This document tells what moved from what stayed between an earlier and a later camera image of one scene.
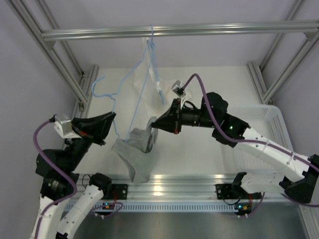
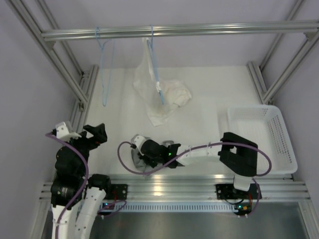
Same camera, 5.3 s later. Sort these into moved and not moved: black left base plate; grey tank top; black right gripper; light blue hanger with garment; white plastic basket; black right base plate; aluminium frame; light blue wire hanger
Moved: light blue wire hanger; grey tank top; black right gripper
Not moved: black right base plate; light blue hanger with garment; aluminium frame; black left base plate; white plastic basket
